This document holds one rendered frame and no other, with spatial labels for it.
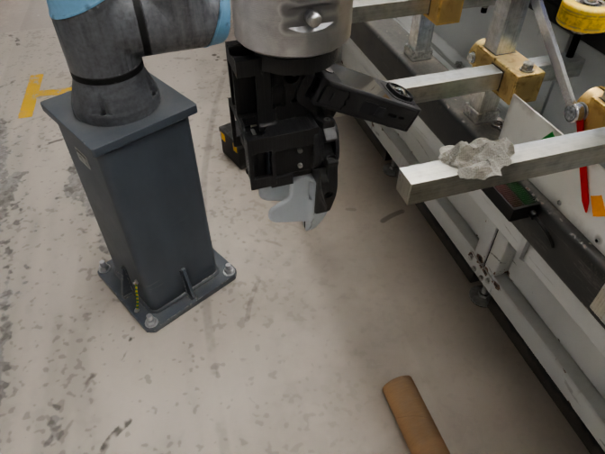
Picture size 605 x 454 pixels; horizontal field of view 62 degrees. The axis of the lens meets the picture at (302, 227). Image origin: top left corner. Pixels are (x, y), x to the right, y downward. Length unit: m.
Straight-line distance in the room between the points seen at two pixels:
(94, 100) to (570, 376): 1.20
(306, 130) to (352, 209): 1.37
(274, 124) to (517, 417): 1.13
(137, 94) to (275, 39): 0.80
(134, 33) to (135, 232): 0.47
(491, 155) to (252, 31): 0.31
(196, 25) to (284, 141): 0.71
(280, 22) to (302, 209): 0.20
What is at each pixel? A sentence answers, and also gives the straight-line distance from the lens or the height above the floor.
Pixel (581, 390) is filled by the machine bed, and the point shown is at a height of 0.17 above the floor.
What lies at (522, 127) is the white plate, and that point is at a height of 0.77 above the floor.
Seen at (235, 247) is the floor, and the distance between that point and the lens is 1.65.
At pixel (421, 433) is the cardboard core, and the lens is 1.24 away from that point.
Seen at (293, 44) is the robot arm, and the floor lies 1.04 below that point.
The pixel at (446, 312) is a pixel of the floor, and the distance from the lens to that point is 1.53.
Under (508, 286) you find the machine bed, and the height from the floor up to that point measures 0.17.
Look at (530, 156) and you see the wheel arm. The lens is 0.62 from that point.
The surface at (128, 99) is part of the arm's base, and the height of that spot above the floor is 0.65.
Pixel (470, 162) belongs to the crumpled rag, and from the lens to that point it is 0.57.
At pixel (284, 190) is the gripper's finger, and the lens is 0.52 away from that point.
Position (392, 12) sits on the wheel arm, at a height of 0.83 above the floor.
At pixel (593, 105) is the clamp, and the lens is 0.75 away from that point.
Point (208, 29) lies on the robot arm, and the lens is 1.11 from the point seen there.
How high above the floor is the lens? 1.20
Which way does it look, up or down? 45 degrees down
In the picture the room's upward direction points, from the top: straight up
